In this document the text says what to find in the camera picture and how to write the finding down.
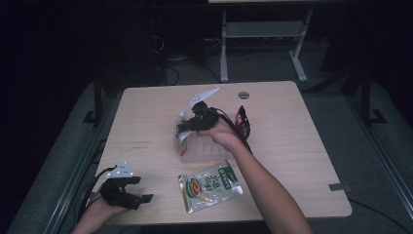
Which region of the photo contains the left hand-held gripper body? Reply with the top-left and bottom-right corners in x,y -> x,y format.
99,161 -> 143,211

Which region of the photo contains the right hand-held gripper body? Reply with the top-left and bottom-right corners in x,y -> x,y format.
188,86 -> 221,133

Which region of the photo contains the clear plastic container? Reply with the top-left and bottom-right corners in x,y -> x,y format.
172,113 -> 247,163

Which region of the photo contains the red black snack packet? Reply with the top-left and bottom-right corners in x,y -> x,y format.
234,104 -> 252,140

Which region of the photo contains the person's right hand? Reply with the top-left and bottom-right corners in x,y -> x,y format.
197,116 -> 244,153

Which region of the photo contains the person's left hand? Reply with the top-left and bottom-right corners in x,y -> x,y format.
81,190 -> 131,226

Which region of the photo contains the green silver snack packet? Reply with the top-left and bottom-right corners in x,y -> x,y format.
177,160 -> 244,215

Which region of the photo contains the black metal stand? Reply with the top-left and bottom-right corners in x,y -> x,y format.
358,64 -> 388,127
82,72 -> 105,127

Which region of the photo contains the grey tape strip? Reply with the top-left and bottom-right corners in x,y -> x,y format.
327,182 -> 353,193

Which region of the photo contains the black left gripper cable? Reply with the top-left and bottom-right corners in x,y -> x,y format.
77,165 -> 118,216

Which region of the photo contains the bundle of floor cables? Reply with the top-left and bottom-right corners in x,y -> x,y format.
150,32 -> 222,86

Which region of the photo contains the white metal table frame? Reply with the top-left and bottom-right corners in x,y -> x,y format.
219,9 -> 314,84

